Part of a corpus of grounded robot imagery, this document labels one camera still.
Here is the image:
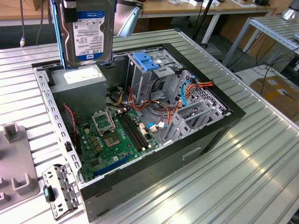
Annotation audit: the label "grey power supply box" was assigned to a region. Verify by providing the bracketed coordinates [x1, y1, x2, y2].
[48, 63, 107, 122]

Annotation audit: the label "blue expansion slot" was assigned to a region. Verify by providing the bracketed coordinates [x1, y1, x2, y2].
[93, 155, 128, 177]

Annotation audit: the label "green motherboard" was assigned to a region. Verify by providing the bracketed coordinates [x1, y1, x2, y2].
[76, 108, 162, 182]

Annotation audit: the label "black latch with blue tab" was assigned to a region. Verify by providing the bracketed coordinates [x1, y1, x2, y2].
[43, 185, 56, 203]

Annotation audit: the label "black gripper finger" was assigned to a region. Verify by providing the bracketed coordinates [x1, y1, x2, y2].
[63, 0, 78, 23]

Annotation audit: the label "black cable bundle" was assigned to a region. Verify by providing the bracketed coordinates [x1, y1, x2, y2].
[149, 77, 169, 112]

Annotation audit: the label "black open PC case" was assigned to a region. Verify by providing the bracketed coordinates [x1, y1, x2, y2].
[31, 42, 247, 223]

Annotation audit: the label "orange red disk power wire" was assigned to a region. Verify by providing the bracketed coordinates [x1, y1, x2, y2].
[167, 79, 215, 125]

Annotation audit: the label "grey part rack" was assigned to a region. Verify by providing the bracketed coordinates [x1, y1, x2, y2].
[0, 123, 41, 208]

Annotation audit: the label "cardboard box with labels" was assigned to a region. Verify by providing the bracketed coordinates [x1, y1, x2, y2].
[249, 75, 299, 120]

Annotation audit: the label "blue wire with white label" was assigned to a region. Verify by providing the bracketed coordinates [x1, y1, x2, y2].
[145, 121, 167, 133]

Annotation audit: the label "black RAM slot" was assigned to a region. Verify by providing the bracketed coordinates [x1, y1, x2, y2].
[118, 113, 141, 151]
[123, 112, 147, 149]
[126, 111, 150, 147]
[121, 113, 144, 150]

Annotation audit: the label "metal slat table with frame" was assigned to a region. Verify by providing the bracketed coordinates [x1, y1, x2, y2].
[222, 14, 299, 68]

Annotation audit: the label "blue SATA wire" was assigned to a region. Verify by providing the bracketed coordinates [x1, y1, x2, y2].
[180, 78, 197, 107]

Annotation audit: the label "grey metal slot bracket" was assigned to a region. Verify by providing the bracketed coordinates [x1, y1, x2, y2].
[41, 163, 82, 221]

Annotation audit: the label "black cable with metal sleeve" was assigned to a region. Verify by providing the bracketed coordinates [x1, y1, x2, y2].
[19, 0, 26, 48]

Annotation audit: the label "orange red wire bundle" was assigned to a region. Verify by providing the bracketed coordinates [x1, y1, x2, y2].
[128, 86, 172, 117]

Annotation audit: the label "CPU socket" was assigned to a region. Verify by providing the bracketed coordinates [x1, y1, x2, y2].
[102, 133, 122, 149]

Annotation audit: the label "plain brown box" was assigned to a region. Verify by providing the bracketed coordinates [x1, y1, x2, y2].
[31, 0, 51, 11]

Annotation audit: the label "thin wire locking lever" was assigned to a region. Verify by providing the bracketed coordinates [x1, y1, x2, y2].
[105, 109, 118, 133]

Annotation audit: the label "grey metal drive cage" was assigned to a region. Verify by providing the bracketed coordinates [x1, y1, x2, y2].
[125, 49, 185, 105]

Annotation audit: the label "hard disk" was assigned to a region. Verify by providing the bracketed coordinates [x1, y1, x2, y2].
[51, 0, 117, 70]

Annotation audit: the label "grey metal disk bay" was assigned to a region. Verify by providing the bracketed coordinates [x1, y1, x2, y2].
[161, 69, 233, 145]

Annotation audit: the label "yellow power wires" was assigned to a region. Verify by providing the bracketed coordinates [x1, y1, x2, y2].
[106, 86, 131, 108]

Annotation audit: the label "metal socket cover frame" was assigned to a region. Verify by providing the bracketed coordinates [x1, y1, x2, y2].
[91, 109, 117, 136]

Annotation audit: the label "wooden desk with white legs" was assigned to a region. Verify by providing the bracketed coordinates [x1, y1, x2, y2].
[0, 0, 278, 45]

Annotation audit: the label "blue plastic drive latch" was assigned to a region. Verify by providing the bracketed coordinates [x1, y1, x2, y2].
[132, 52, 161, 72]

